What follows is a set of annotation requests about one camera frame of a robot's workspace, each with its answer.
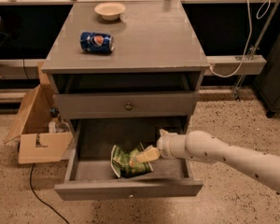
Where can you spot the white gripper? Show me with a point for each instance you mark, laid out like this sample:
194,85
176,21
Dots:
163,146

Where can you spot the green jalapeno chip bag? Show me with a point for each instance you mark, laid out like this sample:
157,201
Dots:
120,162

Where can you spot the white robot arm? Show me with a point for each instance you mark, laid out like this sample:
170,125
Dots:
202,146

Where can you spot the grey wooden drawer cabinet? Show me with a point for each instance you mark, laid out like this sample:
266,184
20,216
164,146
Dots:
155,50

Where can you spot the open grey lower drawer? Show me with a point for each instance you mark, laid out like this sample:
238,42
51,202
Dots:
89,175

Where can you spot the closed grey upper drawer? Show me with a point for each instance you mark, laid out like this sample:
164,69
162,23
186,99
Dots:
126,105

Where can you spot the open cardboard box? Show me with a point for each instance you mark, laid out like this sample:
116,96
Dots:
36,126

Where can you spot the blue pepsi can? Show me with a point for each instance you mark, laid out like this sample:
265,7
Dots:
96,42

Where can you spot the metal stand pole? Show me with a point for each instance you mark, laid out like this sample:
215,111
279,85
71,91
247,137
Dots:
252,52

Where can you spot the white paper bowl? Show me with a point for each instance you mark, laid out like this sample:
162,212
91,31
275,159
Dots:
110,11

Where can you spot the metal window rail ledge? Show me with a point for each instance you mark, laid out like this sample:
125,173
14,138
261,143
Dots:
28,69

